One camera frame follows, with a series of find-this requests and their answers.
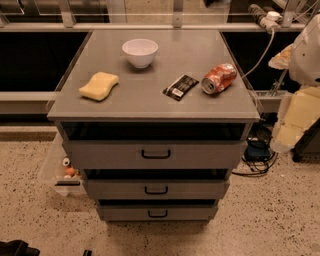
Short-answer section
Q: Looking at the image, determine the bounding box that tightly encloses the grey drawer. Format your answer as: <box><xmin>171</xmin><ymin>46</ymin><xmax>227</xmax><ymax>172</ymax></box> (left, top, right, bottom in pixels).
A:
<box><xmin>84</xmin><ymin>179</ymin><xmax>230</xmax><ymax>200</ymax></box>
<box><xmin>63</xmin><ymin>141</ymin><xmax>247</xmax><ymax>169</ymax></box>
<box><xmin>97</xmin><ymin>205</ymin><xmax>218</xmax><ymax>222</ymax></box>

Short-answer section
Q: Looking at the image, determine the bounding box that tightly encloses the black object on floor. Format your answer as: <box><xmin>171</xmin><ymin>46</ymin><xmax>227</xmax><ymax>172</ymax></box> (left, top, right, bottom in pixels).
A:
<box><xmin>0</xmin><ymin>240</ymin><xmax>40</xmax><ymax>256</ymax></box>

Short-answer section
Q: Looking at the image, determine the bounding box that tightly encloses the white power strip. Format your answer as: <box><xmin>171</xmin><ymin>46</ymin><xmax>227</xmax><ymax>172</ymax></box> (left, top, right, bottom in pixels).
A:
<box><xmin>248</xmin><ymin>4</ymin><xmax>281</xmax><ymax>32</ymax></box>

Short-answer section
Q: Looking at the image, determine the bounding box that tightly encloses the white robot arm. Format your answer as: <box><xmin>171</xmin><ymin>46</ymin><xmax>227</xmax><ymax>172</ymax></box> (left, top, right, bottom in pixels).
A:
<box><xmin>268</xmin><ymin>14</ymin><xmax>320</xmax><ymax>153</ymax></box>

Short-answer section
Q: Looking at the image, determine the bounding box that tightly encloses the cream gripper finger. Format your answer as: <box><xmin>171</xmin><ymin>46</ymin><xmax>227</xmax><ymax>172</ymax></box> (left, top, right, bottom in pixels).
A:
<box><xmin>268</xmin><ymin>45</ymin><xmax>292</xmax><ymax>70</ymax></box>

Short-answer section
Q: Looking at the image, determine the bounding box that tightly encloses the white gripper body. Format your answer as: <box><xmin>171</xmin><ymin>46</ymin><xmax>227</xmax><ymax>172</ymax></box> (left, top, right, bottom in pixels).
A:
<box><xmin>270</xmin><ymin>87</ymin><xmax>320</xmax><ymax>153</ymax></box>

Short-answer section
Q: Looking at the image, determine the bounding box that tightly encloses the white bowl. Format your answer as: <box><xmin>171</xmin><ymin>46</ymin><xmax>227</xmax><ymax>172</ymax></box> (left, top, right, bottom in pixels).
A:
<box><xmin>122</xmin><ymin>39</ymin><xmax>158</xmax><ymax>68</ymax></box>

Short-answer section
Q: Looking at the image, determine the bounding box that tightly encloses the black cable bundle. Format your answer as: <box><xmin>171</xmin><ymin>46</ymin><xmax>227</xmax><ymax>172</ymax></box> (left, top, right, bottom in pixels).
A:
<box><xmin>231</xmin><ymin>122</ymin><xmax>279</xmax><ymax>177</ymax></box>

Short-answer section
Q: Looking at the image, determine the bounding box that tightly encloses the grey top drawer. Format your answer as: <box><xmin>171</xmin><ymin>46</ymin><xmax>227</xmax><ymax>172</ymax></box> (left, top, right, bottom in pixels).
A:
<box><xmin>63</xmin><ymin>141</ymin><xmax>247</xmax><ymax>169</ymax></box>

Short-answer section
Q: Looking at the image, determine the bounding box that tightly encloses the crushed orange soda can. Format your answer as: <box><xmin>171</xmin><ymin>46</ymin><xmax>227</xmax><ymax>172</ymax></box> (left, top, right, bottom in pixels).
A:
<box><xmin>201</xmin><ymin>63</ymin><xmax>237</xmax><ymax>95</ymax></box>

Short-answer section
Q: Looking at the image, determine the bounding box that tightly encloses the dark cabinet at right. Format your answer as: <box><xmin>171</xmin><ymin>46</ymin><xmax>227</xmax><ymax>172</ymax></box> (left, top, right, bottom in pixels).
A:
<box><xmin>292</xmin><ymin>118</ymin><xmax>320</xmax><ymax>162</ymax></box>

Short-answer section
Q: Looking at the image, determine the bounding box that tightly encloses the white power cable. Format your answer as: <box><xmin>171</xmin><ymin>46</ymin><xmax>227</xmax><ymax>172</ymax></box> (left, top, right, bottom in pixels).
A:
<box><xmin>241</xmin><ymin>27</ymin><xmax>276</xmax><ymax>80</ymax></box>

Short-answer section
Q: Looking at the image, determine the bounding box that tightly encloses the black snack packet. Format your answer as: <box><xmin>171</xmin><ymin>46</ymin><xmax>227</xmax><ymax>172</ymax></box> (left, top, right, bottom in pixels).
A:
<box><xmin>163</xmin><ymin>75</ymin><xmax>199</xmax><ymax>101</ymax></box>

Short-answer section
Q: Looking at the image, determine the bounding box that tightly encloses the grey drawer cabinet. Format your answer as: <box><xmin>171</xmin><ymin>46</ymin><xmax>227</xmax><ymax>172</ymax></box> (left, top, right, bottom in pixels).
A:
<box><xmin>48</xmin><ymin>30</ymin><xmax>259</xmax><ymax>208</ymax></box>

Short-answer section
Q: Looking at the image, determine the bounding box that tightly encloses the clear plastic storage bin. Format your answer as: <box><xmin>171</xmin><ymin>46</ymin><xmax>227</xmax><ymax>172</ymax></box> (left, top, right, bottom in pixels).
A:
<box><xmin>38</xmin><ymin>133</ymin><xmax>84</xmax><ymax>196</ymax></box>

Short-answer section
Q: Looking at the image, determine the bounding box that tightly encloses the yellow sponge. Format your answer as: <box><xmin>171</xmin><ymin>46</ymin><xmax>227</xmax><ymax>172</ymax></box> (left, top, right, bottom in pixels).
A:
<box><xmin>79</xmin><ymin>72</ymin><xmax>119</xmax><ymax>101</ymax></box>

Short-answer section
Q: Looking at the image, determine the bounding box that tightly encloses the metal diagonal rod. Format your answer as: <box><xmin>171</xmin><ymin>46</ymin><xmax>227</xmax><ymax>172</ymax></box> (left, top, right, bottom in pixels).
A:
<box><xmin>268</xmin><ymin>69</ymin><xmax>287</xmax><ymax>96</ymax></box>

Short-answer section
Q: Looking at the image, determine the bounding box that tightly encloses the grey bottom drawer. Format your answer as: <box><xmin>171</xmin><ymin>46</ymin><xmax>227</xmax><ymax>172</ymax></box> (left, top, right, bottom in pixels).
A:
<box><xmin>97</xmin><ymin>205</ymin><xmax>218</xmax><ymax>222</ymax></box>

